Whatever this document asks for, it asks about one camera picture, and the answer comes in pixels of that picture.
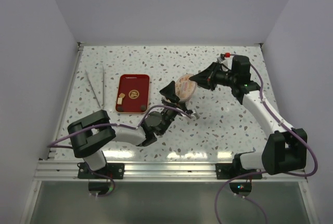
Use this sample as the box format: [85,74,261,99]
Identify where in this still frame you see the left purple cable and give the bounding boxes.
[47,105,193,198]

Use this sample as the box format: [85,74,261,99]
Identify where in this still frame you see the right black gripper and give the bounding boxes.
[189,61,237,92]

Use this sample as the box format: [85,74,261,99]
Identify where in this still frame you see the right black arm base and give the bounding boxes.
[215,153,257,180]

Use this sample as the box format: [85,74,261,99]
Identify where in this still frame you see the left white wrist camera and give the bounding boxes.
[187,109,200,123]

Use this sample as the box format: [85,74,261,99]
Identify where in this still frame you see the dark rounded triangle chocolate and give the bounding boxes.
[140,105,147,111]

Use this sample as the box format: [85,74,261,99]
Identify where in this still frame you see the round metal tin lid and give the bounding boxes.
[175,73,197,103]

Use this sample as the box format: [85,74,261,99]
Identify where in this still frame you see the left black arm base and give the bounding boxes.
[77,162,125,180]

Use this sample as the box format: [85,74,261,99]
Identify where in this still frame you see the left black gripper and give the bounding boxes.
[159,81,188,135]

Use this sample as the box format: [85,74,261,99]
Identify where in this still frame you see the aluminium mounting rail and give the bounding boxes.
[33,159,305,183]

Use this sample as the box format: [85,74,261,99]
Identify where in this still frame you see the red rectangular tray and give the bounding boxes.
[115,74,150,114]

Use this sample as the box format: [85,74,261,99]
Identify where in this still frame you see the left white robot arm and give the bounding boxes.
[67,81,193,179]

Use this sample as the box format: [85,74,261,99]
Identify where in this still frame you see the white rectangular chocolate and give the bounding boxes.
[117,97,123,105]

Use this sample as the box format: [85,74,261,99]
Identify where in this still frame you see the metal tweezers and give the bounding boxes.
[85,65,106,110]

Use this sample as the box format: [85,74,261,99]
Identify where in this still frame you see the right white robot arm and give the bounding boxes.
[190,55,307,179]

